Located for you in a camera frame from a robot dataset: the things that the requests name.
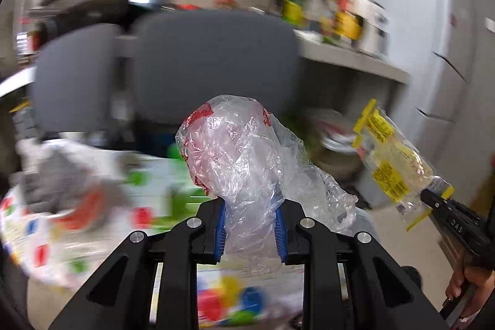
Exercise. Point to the small dark grey chair back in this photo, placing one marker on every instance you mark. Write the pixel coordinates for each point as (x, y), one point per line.
(74, 79)

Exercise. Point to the balloon print birthday tablecloth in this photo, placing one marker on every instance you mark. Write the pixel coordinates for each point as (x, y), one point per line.
(63, 250)

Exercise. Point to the white air fryer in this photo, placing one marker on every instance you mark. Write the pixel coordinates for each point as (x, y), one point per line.
(373, 39)

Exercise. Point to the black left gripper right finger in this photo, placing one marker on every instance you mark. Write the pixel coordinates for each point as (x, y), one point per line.
(350, 282)

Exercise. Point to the clear plastic bag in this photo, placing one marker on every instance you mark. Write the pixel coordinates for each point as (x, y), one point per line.
(236, 150)

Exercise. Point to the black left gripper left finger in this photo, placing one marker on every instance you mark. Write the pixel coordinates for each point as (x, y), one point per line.
(119, 293)

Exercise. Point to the yellow oil bottle with handle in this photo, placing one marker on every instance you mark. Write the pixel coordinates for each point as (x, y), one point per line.
(348, 25)

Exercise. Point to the yellow clear snack wrapper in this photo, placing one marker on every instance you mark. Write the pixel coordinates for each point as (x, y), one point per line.
(396, 165)

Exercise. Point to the grey cloth rag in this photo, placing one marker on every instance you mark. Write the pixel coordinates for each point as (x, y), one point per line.
(58, 184)

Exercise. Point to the large dark grey chair back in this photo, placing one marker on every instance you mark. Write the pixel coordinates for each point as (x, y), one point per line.
(181, 60)

